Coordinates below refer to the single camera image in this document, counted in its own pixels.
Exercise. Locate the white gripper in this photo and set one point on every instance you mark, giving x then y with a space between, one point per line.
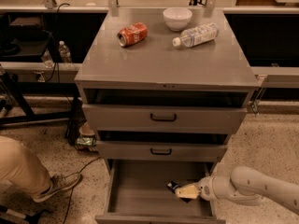
206 188

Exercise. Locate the dark blueberry rxbar wrapper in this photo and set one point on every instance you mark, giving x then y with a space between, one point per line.
172 186

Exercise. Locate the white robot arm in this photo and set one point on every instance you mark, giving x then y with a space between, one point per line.
244 186

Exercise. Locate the bottom grey open drawer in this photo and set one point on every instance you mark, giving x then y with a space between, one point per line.
139 193

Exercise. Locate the middle grey drawer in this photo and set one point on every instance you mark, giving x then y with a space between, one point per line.
120 150

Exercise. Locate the grey metal drawer cabinet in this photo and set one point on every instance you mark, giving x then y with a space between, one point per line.
153 72

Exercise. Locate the top grey drawer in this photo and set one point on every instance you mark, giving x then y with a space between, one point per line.
136 118

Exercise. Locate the green packet on floor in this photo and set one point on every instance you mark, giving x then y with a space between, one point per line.
85 143

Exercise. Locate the grey sneaker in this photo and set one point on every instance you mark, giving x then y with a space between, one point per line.
58 183

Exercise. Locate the clear plastic water bottle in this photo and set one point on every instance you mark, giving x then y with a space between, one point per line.
197 35

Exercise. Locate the red soda can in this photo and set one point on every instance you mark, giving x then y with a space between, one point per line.
132 34

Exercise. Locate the person's leg beige trousers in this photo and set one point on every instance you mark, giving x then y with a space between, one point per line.
20 166

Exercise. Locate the white ceramic bowl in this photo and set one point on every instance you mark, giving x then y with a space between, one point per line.
177 18

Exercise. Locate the small water bottle on shelf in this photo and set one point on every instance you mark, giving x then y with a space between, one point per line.
65 52

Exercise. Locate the black drawer handle middle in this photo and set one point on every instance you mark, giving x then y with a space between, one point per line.
161 152

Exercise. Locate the black drawer handle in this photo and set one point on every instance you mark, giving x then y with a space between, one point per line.
161 152
171 118

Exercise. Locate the black drawer handle top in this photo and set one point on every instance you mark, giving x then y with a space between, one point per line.
171 118

